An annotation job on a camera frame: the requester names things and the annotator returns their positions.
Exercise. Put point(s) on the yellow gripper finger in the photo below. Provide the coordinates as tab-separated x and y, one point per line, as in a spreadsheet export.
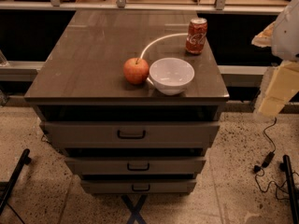
264	38
283	85

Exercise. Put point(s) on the red coke can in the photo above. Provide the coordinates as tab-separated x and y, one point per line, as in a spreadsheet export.
196	37

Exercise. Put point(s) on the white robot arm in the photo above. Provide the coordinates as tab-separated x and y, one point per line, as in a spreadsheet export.
282	36

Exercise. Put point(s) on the black right floor bar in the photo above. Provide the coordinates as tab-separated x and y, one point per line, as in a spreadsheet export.
286	167

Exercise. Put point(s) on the black floor bar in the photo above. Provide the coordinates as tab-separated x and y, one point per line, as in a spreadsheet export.
286	167
7	187

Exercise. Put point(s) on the white bowl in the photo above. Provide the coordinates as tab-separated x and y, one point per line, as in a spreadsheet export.
170	76

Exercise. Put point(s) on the red apple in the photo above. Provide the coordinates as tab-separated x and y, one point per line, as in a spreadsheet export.
136	70

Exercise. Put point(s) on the grey drawer cabinet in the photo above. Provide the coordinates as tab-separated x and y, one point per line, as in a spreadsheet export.
130	108

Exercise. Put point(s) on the blue cross floor tape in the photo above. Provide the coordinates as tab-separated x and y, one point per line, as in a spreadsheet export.
135	209

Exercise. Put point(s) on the bottom drawer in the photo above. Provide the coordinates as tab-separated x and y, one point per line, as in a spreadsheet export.
138	186

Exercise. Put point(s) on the drawer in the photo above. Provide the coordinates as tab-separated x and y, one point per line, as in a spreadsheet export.
138	186
126	134
136	165

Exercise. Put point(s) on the middle drawer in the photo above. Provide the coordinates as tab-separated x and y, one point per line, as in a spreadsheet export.
136	165

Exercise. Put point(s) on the top drawer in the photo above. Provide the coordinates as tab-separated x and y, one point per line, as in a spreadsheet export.
126	134

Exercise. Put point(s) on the black left floor bar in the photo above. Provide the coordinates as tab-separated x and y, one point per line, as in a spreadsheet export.
7	187

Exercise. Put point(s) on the metal shelf rail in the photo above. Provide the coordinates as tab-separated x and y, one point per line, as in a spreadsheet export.
124	5

